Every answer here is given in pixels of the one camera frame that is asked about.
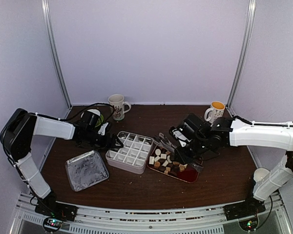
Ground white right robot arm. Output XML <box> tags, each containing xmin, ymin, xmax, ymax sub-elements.
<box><xmin>169</xmin><ymin>113</ymin><xmax>293</xmax><ymax>215</ymax></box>

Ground aluminium frame post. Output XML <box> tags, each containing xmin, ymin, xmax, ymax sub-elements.
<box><xmin>227</xmin><ymin>0</ymin><xmax>257</xmax><ymax>111</ymax></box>
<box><xmin>41</xmin><ymin>0</ymin><xmax>72</xmax><ymax>108</ymax></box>

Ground metal front rail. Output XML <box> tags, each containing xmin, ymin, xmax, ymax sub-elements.
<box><xmin>16</xmin><ymin>192</ymin><xmax>291</xmax><ymax>234</ymax></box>

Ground right aluminium frame post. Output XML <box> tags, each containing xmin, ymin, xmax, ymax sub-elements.
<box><xmin>227</xmin><ymin>0</ymin><xmax>257</xmax><ymax>111</ymax></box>

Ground dark bowl white inside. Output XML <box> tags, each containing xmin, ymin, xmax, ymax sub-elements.
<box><xmin>253</xmin><ymin>168</ymin><xmax>270</xmax><ymax>183</ymax></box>

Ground red chocolate tray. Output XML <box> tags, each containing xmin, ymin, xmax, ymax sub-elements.
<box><xmin>146</xmin><ymin>145</ymin><xmax>200</xmax><ymax>183</ymax></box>

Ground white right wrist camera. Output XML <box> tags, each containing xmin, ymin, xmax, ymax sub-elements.
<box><xmin>169</xmin><ymin>127</ymin><xmax>189</xmax><ymax>143</ymax></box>

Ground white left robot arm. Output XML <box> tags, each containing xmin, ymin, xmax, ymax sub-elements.
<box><xmin>0</xmin><ymin>108</ymin><xmax>123</xmax><ymax>216</ymax></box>

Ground beige floral mug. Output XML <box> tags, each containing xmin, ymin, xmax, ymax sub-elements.
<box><xmin>108</xmin><ymin>94</ymin><xmax>131</xmax><ymax>121</ymax></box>

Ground left aluminium frame post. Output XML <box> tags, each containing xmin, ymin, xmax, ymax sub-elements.
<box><xmin>41</xmin><ymin>0</ymin><xmax>72</xmax><ymax>108</ymax></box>

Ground metal serving tongs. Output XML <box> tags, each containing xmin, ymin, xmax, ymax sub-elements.
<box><xmin>152</xmin><ymin>133</ymin><xmax>203</xmax><ymax>171</ymax></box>

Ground white mug yellow inside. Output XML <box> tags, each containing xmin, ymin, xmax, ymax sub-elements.
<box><xmin>204</xmin><ymin>101</ymin><xmax>226</xmax><ymax>124</ymax></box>

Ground bunny print tin lid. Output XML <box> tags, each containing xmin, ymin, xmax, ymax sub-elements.
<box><xmin>65</xmin><ymin>150</ymin><xmax>109</xmax><ymax>192</ymax></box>

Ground white divided tin box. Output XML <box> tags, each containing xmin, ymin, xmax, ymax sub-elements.
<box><xmin>105</xmin><ymin>131</ymin><xmax>153</xmax><ymax>175</ymax></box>

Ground white bowl green rim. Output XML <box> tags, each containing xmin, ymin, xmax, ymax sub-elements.
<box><xmin>85</xmin><ymin>109</ymin><xmax>101</xmax><ymax>116</ymax></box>

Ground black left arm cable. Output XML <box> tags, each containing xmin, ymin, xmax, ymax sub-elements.
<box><xmin>63</xmin><ymin>102</ymin><xmax>115</xmax><ymax>122</ymax></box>

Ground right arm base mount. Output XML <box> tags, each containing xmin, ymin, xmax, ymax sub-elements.
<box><xmin>223</xmin><ymin>202</ymin><xmax>266</xmax><ymax>232</ymax></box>

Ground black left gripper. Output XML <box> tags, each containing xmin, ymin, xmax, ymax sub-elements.
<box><xmin>85</xmin><ymin>129</ymin><xmax>124</xmax><ymax>153</ymax></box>

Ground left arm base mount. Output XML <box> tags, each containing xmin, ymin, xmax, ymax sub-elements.
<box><xmin>35</xmin><ymin>203</ymin><xmax>78</xmax><ymax>233</ymax></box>

